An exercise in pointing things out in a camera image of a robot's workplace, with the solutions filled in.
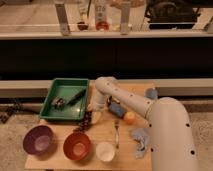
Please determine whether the silver fork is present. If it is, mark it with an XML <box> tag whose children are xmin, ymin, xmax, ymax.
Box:
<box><xmin>114</xmin><ymin>120</ymin><xmax>119</xmax><ymax>149</ymax></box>

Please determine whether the small dark toy car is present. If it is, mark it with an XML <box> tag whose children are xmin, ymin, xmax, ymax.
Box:
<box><xmin>51</xmin><ymin>97</ymin><xmax>65</xmax><ymax>110</ymax></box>

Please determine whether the black chain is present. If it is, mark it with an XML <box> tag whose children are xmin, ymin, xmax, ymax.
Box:
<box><xmin>0</xmin><ymin>98</ymin><xmax>24</xmax><ymax>125</ymax></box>

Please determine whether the wooden board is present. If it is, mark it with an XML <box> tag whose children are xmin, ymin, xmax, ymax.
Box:
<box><xmin>24</xmin><ymin>83</ymin><xmax>156</xmax><ymax>171</ymax></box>

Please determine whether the light blue cloth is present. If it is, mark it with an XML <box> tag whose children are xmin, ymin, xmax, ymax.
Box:
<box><xmin>131</xmin><ymin>128</ymin><xmax>150</xmax><ymax>159</ymax></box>

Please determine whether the black machine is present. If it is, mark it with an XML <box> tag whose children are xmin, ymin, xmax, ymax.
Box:
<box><xmin>144</xmin><ymin>0</ymin><xmax>200</xmax><ymax>29</ymax></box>

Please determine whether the orange bowl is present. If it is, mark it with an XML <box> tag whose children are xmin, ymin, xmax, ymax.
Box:
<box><xmin>63</xmin><ymin>132</ymin><xmax>91</xmax><ymax>161</ymax></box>

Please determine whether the green plastic tray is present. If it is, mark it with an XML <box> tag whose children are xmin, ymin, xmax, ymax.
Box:
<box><xmin>39</xmin><ymin>78</ymin><xmax>89</xmax><ymax>121</ymax></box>

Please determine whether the grey post right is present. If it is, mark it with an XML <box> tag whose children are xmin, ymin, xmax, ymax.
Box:
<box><xmin>120</xmin><ymin>0</ymin><xmax>131</xmax><ymax>35</ymax></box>

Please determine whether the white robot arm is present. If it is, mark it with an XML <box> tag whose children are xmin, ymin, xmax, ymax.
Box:
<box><xmin>89</xmin><ymin>77</ymin><xmax>199</xmax><ymax>171</ymax></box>

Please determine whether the white cup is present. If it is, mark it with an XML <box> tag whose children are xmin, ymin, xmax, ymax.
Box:
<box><xmin>96</xmin><ymin>142</ymin><xmax>115</xmax><ymax>162</ymax></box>

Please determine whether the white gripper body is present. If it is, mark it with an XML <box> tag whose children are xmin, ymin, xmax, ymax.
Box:
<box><xmin>88</xmin><ymin>91</ymin><xmax>107</xmax><ymax>124</ymax></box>

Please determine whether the dark red cup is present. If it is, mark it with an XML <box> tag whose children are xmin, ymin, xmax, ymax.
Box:
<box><xmin>77</xmin><ymin>21</ymin><xmax>89</xmax><ymax>31</ymax></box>

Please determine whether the purple bowl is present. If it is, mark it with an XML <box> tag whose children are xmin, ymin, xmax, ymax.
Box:
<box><xmin>23</xmin><ymin>125</ymin><xmax>54</xmax><ymax>155</ymax></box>

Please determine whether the blue can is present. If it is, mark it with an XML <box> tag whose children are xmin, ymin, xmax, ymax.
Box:
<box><xmin>108</xmin><ymin>102</ymin><xmax>126</xmax><ymax>118</ymax></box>

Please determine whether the dark purple grape bunch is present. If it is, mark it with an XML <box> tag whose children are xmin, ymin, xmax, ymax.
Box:
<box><xmin>74</xmin><ymin>111</ymin><xmax>92</xmax><ymax>132</ymax></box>

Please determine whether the white bottle red base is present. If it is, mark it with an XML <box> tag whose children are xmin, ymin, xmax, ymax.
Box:
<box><xmin>95</xmin><ymin>0</ymin><xmax>109</xmax><ymax>30</ymax></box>

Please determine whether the dark green marker pen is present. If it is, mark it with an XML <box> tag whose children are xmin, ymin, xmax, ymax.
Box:
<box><xmin>67</xmin><ymin>89</ymin><xmax>86</xmax><ymax>105</ymax></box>

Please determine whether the grey post left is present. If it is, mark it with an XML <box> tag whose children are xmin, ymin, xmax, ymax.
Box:
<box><xmin>55</xmin><ymin>0</ymin><xmax>70</xmax><ymax>36</ymax></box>

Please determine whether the grey post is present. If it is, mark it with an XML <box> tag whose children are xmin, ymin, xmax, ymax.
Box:
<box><xmin>120</xmin><ymin>0</ymin><xmax>131</xmax><ymax>35</ymax></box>
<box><xmin>55</xmin><ymin>0</ymin><xmax>70</xmax><ymax>36</ymax></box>

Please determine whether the blue round object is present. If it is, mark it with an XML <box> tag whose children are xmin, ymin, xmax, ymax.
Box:
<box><xmin>145</xmin><ymin>88</ymin><xmax>158</xmax><ymax>100</ymax></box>

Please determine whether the orange fruit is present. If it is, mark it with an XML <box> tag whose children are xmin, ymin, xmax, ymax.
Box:
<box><xmin>123</xmin><ymin>112</ymin><xmax>136</xmax><ymax>124</ymax></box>

